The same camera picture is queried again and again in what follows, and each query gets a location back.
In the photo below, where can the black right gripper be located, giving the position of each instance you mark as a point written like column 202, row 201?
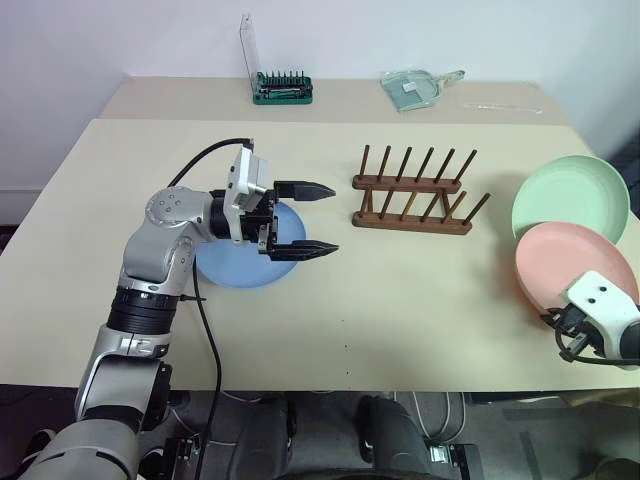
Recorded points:
column 575, row 325

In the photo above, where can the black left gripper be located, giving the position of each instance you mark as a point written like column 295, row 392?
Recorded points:
column 261, row 219

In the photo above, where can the pink plate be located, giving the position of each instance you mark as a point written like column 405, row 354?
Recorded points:
column 555, row 260

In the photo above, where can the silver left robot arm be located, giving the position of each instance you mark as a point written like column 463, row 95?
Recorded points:
column 150, row 255

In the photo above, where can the wooden dish rack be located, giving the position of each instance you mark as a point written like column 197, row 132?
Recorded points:
column 410, row 225

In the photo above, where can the blue plate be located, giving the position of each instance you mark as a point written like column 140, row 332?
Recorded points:
column 240, row 271

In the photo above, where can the green plate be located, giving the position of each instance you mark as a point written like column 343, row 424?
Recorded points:
column 570, row 200

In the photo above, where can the green screwdriver bit set case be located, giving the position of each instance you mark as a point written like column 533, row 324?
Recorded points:
column 282, row 97

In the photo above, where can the dark rounded shape under table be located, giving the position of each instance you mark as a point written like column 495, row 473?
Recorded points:
column 270, row 440
column 395, row 435

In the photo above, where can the clear plastic rod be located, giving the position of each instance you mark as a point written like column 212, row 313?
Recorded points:
column 500, row 106

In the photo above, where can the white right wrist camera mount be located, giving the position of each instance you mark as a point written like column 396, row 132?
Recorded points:
column 600, row 300

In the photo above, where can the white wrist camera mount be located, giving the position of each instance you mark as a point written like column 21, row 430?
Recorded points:
column 242, row 180
column 600, row 300

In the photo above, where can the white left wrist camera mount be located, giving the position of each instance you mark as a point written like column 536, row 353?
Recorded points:
column 242, row 180

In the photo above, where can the metal bracket under table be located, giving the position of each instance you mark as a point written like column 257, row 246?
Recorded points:
column 450, row 457
column 182, row 457

